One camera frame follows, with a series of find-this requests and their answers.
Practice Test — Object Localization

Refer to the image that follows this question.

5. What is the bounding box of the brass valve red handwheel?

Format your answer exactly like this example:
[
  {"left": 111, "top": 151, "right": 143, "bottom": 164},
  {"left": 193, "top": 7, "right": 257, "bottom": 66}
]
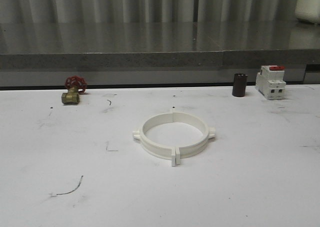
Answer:
[{"left": 61, "top": 75, "right": 87, "bottom": 105}]

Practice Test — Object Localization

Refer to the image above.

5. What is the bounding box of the dark brown cylinder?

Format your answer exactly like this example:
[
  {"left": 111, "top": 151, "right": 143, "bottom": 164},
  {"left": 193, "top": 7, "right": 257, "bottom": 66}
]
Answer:
[{"left": 232, "top": 73, "right": 248, "bottom": 97}]

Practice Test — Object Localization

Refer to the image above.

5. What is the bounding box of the grey stone counter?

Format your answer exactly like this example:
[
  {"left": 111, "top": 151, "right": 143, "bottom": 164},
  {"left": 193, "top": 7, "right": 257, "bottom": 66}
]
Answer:
[{"left": 0, "top": 20, "right": 320, "bottom": 89}]

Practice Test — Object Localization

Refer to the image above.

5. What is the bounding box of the white circuit breaker red switch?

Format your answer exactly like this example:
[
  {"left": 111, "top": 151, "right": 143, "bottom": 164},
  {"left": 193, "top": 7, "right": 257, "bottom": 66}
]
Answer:
[{"left": 255, "top": 65, "right": 286, "bottom": 100}]

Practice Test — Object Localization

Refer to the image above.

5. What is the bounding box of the grey curtain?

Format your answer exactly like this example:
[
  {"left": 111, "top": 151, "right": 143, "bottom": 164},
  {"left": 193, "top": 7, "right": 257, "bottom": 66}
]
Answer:
[{"left": 0, "top": 0, "right": 297, "bottom": 24}]

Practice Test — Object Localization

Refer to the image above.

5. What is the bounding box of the white half clamp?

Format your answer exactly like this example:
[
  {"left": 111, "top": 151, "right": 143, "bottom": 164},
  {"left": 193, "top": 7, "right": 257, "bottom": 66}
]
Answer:
[
  {"left": 171, "top": 111, "right": 216, "bottom": 167},
  {"left": 132, "top": 109, "right": 181, "bottom": 167}
]

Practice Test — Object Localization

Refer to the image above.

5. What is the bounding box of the white appliance on counter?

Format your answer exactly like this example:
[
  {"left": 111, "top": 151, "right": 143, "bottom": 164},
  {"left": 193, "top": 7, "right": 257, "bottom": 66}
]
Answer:
[{"left": 295, "top": 0, "right": 320, "bottom": 25}]

